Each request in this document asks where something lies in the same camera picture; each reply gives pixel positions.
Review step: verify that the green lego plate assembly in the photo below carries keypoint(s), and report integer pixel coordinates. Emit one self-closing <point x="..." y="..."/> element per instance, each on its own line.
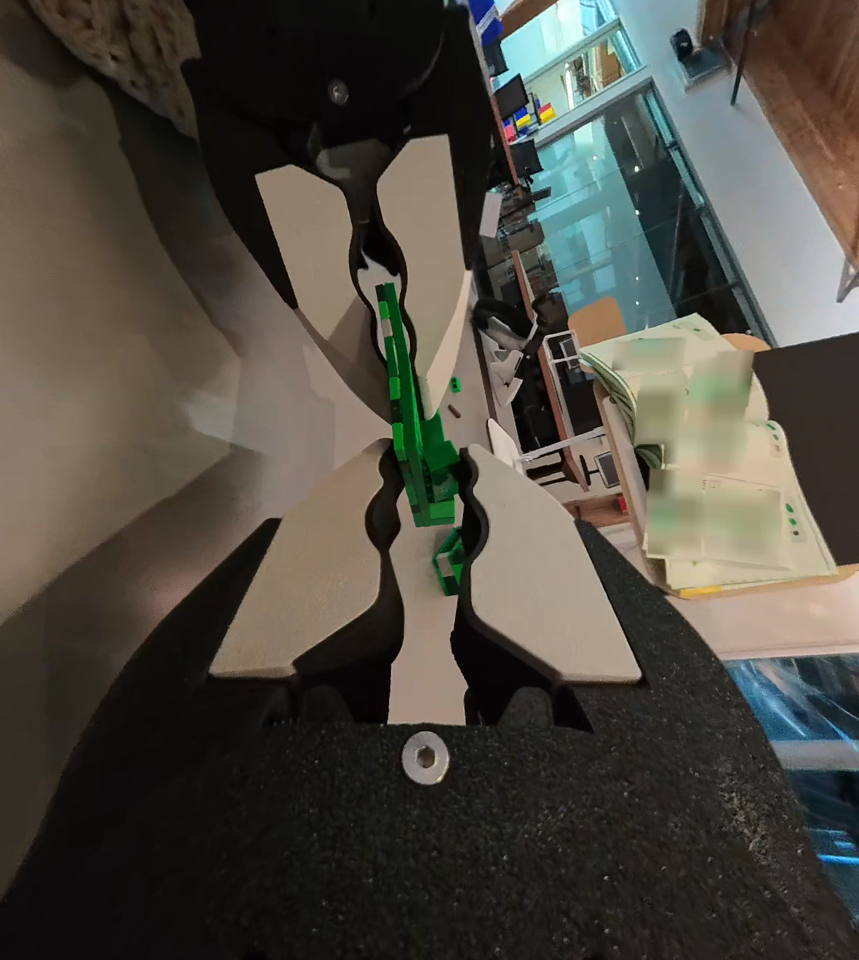
<point x="414" y="450"/>

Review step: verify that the glass partition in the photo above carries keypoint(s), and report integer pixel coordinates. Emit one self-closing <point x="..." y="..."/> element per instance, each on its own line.
<point x="624" y="225"/>

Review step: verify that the dark brown panel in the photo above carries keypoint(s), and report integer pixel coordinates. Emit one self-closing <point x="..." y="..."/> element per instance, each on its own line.
<point x="842" y="450"/>

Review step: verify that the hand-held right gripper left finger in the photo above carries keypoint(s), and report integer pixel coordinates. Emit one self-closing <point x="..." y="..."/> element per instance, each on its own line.
<point x="317" y="577"/>

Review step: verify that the small green lego frame piece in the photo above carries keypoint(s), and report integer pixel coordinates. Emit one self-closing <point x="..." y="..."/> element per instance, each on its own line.
<point x="450" y="562"/>

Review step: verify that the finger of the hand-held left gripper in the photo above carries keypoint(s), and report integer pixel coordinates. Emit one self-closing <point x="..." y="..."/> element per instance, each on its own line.
<point x="309" y="240"/>
<point x="429" y="225"/>

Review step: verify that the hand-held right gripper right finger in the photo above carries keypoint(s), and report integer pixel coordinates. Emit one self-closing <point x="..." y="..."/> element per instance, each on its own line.
<point x="542" y="592"/>

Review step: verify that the lego instruction booklet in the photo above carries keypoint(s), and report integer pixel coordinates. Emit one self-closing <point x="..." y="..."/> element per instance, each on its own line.
<point x="804" y="540"/>

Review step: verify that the black monitor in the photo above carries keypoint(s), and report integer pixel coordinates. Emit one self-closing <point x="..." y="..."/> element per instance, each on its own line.
<point x="510" y="94"/>
<point x="525" y="157"/>

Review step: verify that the white plastic object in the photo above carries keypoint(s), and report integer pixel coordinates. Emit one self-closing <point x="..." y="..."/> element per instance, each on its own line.
<point x="506" y="444"/>

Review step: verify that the coloured storage bins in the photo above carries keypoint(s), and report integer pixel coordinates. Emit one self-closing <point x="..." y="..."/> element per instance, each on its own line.
<point x="534" y="114"/>

